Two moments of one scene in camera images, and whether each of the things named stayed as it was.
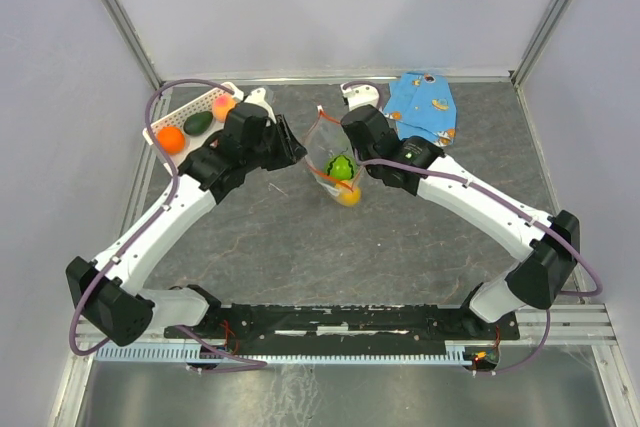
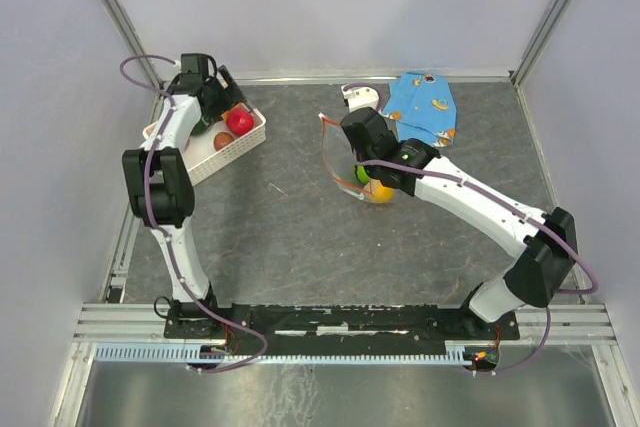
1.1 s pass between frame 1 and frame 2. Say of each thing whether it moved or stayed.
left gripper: moved
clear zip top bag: moved
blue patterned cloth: stayed
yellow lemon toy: moved
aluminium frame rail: stayed
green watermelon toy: moved
